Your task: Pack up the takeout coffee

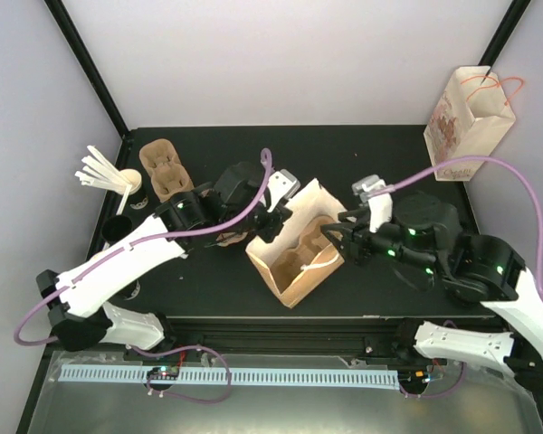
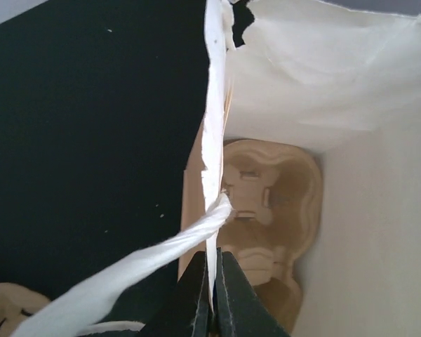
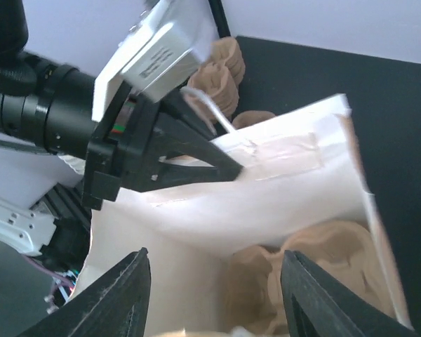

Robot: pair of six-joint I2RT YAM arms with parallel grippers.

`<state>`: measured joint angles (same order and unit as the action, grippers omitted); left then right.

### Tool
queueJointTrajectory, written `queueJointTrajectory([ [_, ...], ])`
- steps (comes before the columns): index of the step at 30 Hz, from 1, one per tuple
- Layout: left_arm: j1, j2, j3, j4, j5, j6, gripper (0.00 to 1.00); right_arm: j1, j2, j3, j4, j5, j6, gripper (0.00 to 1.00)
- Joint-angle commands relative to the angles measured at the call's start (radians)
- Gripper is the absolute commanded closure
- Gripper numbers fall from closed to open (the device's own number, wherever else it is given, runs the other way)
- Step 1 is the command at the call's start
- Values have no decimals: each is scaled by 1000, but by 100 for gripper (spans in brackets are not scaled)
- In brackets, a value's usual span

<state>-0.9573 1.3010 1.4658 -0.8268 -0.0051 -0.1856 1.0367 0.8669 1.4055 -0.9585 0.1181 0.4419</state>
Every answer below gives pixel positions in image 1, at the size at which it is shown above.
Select brown pulp cup carrier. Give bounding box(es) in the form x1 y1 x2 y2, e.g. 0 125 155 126
205 232 248 248
271 215 339 293

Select brown paper bag white handles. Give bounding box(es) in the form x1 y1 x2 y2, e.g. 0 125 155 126
245 178 345 308

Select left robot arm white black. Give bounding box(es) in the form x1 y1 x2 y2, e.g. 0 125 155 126
36 162 300 361

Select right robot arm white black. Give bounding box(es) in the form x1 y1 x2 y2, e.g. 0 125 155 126
320 193 543 395

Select stacked brown pulp cup carriers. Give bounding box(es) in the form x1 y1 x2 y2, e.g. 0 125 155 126
138 138 195 203

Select paper cup holding stirrers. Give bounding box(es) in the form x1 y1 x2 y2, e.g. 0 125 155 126
119 169 148 211

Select black paper cup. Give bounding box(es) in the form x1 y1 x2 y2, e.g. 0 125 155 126
100 214 133 245

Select white printed paper bag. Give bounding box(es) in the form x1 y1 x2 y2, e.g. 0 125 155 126
424 66 516 166

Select bundle of white wrapped straws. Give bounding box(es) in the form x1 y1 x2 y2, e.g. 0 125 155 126
74 146 127 193

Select small green circuit board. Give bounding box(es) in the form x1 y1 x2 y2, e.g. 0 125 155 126
147 366 179 380

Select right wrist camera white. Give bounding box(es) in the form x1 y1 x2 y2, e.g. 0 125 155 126
351 175 393 233

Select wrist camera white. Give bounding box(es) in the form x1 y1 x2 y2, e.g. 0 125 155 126
351 175 393 233
260 169 300 212

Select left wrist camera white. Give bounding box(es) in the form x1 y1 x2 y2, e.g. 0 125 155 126
260 169 300 212

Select black aluminium frame rail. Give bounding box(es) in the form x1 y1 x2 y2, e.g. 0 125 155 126
49 316 533 363

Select light blue cable duct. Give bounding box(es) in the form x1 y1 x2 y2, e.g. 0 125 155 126
58 364 400 391

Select right black corner post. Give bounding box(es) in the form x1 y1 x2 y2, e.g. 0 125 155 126
478 0 531 68

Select black corner post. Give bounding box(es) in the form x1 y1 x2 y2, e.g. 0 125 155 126
43 0 129 137
478 0 531 68

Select left black corner post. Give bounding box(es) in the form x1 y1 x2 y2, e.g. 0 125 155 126
43 0 129 137

